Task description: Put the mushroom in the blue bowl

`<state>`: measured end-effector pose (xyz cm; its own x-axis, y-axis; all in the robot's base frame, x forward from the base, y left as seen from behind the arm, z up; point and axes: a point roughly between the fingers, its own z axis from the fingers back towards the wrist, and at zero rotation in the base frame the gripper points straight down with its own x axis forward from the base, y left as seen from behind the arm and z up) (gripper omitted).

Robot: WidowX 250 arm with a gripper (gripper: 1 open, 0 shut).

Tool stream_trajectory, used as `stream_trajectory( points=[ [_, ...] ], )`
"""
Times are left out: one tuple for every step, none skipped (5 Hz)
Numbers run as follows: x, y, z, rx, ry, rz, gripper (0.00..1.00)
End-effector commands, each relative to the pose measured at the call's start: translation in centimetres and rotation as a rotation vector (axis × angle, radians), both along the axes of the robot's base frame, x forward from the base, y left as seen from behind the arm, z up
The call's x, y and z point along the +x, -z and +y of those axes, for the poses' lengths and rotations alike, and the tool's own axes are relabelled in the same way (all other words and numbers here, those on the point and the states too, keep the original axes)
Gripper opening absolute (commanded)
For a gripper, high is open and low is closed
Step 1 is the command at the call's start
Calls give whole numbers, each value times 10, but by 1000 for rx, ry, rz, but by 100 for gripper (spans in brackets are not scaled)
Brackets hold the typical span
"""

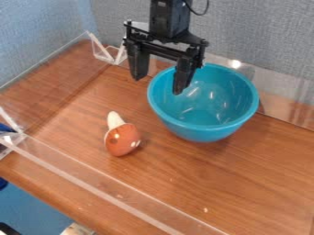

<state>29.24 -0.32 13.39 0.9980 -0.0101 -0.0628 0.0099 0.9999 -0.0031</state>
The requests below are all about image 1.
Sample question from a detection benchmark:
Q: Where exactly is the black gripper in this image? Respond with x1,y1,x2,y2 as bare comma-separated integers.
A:
124,0,209,95

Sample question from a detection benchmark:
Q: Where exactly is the blue plastic bowl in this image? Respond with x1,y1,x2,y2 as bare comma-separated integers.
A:
146,63,259,142

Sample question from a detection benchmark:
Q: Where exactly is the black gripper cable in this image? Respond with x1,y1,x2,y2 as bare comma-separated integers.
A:
181,0,209,17

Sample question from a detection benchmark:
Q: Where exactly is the clear acrylic barrier wall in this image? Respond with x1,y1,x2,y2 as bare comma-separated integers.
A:
0,33,314,235

